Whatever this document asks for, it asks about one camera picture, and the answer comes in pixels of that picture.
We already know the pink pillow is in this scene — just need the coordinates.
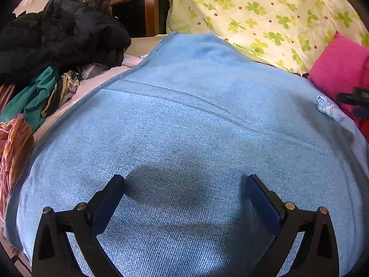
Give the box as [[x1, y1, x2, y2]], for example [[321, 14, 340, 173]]
[[308, 31, 369, 139]]

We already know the pale pink bed sheet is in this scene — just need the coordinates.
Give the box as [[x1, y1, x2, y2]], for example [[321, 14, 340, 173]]
[[0, 54, 150, 277]]

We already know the teal garment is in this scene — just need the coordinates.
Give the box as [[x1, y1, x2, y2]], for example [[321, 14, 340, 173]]
[[1, 66, 60, 132]]

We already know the patterned yellow black garment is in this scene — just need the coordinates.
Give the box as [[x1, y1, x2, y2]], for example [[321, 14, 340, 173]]
[[41, 71, 81, 117]]

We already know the light blue plastic bag knot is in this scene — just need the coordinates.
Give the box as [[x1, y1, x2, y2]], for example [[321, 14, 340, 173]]
[[316, 95, 345, 123]]

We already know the blue blanket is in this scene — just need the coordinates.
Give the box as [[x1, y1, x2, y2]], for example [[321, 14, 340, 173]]
[[5, 33, 368, 276]]

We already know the brown wooden headboard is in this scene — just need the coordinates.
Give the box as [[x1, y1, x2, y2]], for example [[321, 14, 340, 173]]
[[110, 0, 170, 38]]

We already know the striped pink orange garment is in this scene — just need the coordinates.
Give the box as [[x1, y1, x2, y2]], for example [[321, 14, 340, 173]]
[[0, 84, 35, 217]]

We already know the black clothing pile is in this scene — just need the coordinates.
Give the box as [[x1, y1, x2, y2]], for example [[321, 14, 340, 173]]
[[1, 0, 131, 87]]

